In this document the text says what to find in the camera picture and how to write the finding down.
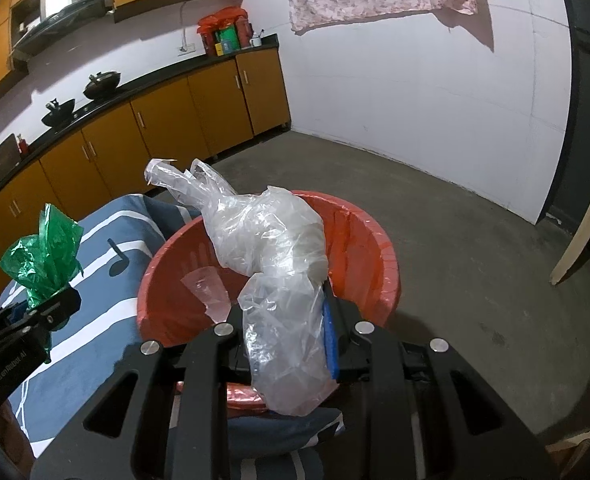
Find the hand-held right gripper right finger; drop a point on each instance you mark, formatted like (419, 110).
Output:
(331, 345)

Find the blue white striped blanket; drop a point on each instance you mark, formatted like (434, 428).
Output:
(100, 310)

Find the small clear plastic bag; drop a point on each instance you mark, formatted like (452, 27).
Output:
(207, 287)

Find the red plastic basin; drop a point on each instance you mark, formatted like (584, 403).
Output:
(360, 260)

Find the person's left forearm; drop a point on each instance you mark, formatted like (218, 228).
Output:
(10, 425)

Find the black wok with lid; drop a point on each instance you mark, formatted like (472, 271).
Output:
(101, 87)

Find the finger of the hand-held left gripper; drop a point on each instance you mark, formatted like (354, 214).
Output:
(5, 320)
(57, 307)

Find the green plastic bag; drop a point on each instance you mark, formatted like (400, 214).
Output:
(50, 250)

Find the black countertop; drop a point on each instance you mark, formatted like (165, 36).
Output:
(155, 77)

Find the dark cutting board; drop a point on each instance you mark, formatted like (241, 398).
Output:
(2, 160)

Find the large clear plastic bag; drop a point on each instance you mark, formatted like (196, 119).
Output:
(270, 240)

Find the black wok without lid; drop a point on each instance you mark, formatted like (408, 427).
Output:
(57, 116)

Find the red bag of bottles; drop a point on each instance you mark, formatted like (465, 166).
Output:
(220, 19)

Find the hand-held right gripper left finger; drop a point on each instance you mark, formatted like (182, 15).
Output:
(231, 330)

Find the beige cardboard piece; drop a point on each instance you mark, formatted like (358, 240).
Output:
(575, 442)

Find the wooden base cabinets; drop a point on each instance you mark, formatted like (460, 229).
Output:
(175, 120)

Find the wall power outlet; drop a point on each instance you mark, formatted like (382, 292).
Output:
(186, 50)

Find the white cup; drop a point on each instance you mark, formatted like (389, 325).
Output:
(256, 41)

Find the red bottle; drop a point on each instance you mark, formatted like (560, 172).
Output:
(23, 146)

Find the wooden plank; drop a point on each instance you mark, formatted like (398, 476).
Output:
(580, 230)

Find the range hood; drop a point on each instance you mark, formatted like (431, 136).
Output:
(60, 15)

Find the green box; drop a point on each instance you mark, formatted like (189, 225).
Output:
(226, 40)

